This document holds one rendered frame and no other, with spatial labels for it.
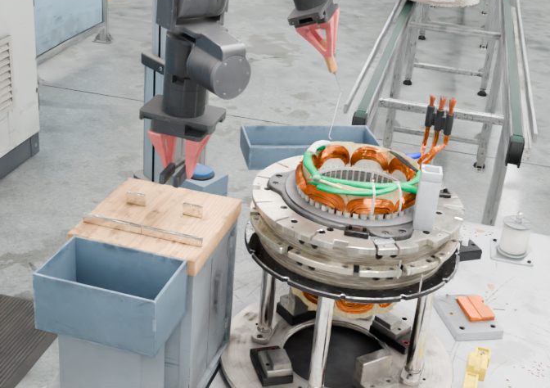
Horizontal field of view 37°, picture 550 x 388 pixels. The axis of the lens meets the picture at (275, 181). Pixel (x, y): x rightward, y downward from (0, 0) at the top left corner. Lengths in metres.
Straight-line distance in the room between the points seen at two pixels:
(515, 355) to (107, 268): 0.74
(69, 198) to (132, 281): 2.48
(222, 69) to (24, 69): 2.88
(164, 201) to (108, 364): 0.27
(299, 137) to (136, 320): 0.65
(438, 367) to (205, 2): 0.73
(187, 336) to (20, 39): 2.72
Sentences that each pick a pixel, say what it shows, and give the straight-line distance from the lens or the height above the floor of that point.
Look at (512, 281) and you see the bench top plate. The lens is 1.73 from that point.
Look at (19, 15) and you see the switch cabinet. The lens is 3.73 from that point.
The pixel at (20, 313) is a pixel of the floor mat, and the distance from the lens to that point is 2.87.
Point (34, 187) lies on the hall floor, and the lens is 3.71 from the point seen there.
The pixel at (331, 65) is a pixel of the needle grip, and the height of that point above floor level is 1.21.
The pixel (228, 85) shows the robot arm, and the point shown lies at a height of 1.31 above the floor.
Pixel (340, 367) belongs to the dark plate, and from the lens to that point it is 1.39.
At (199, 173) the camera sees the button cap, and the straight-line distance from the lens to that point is 1.39.
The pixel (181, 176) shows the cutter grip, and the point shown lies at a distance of 1.10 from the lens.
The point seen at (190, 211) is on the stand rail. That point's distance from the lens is 1.20.
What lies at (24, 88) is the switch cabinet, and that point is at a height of 0.36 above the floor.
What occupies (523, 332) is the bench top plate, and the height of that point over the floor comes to 0.78.
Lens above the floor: 1.63
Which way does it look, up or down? 25 degrees down
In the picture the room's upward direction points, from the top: 5 degrees clockwise
